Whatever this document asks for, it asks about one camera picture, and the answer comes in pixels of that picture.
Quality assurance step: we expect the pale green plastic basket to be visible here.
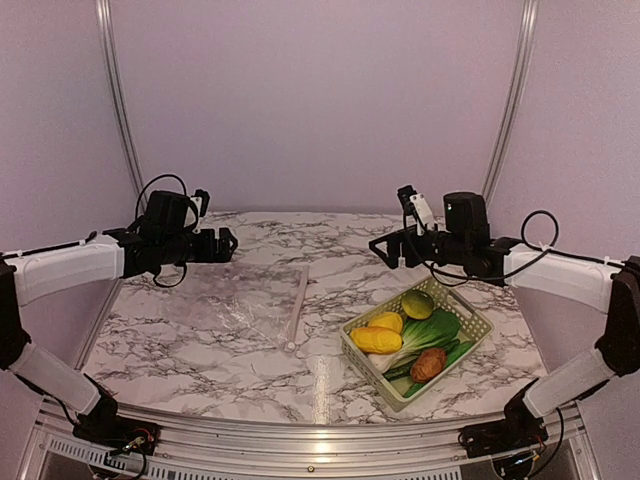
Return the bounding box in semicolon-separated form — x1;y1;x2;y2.
340;278;493;412

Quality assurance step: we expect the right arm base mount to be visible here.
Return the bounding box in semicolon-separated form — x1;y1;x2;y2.
458;419;549;458

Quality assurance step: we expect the dark green bumpy cucumber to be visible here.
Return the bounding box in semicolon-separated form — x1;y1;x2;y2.
383;362;413;382

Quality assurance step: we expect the left aluminium frame post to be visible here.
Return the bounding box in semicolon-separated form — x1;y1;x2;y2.
95;0;144;195

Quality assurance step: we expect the aluminium front rail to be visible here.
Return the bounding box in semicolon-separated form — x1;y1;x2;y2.
19;397;601;480

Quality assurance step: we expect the brown fake potato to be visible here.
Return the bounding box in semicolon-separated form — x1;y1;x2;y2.
410;348;446;384

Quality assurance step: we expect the right aluminium frame post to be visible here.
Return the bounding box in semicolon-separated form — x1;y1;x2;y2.
482;0;539;204

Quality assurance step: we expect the yellow fake lemon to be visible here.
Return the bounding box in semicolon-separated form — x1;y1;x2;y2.
367;312;404;334

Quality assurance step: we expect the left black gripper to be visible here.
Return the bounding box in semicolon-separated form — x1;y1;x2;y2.
159;226;236;265

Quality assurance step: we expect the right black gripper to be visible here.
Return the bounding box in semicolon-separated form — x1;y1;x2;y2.
369;224;470;269

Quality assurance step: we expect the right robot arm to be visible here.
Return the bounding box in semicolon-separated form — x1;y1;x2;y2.
369;186;639;448

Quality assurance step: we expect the clear zip top bag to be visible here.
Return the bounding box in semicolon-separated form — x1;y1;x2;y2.
161;263;309;352

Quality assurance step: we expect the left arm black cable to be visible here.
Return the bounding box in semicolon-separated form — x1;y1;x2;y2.
134;173;191;221

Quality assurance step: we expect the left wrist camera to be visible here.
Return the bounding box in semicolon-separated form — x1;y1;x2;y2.
185;189;210;233

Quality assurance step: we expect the aluminium frame post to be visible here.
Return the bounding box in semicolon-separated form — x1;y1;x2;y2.
95;0;144;195
482;0;539;204

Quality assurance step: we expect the green fake cucumber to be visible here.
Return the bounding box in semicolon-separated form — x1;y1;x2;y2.
403;341;474;398

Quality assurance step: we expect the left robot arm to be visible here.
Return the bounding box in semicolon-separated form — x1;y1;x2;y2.
1;228;238;445

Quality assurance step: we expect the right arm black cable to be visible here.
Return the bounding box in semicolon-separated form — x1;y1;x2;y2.
519;209;624;266

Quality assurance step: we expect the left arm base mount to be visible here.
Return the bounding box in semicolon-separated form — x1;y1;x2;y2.
73;415;160;456

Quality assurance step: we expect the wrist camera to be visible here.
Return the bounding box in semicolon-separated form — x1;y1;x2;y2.
397;185;436;236
185;189;210;233

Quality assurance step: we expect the orange yellow fake corn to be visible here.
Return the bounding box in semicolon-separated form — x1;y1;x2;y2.
349;327;403;354

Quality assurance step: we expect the green fake bok choy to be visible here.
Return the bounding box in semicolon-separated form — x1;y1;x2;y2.
367;308;460;373

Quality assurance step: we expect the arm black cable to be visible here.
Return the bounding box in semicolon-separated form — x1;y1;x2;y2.
134;173;191;221
519;209;624;266

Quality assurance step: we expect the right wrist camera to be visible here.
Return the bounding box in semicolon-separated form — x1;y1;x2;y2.
397;185;436;236

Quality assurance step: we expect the dark green fake pepper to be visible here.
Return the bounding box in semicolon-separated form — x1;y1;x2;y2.
400;290;435;320

